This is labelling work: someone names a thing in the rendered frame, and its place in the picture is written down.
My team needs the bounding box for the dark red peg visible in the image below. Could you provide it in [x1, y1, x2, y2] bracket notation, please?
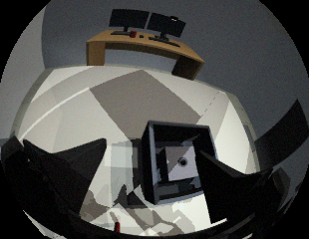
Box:
[114, 222, 120, 232]

